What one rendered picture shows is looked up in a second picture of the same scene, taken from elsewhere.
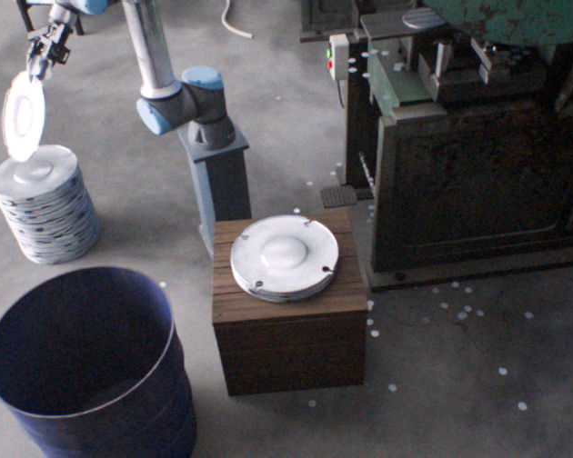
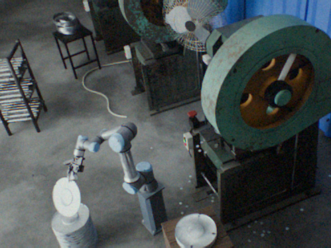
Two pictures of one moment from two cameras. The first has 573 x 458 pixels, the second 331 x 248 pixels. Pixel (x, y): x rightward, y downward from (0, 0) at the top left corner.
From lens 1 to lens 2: 1.32 m
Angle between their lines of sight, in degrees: 11
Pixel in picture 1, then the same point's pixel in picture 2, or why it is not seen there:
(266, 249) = (188, 231)
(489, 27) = (254, 146)
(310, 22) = (152, 105)
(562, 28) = (275, 140)
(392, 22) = (211, 132)
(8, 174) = (59, 222)
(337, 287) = (219, 239)
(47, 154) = not seen: hidden behind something
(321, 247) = (208, 225)
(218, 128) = (152, 184)
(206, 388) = not seen: outside the picture
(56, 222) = (85, 237)
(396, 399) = not seen: outside the picture
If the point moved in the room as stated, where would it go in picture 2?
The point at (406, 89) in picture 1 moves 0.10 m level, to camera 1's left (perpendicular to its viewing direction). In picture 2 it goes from (222, 156) to (210, 160)
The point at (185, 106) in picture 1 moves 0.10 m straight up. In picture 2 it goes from (142, 181) to (139, 171)
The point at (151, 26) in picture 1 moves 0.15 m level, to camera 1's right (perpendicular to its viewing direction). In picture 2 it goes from (130, 158) to (150, 152)
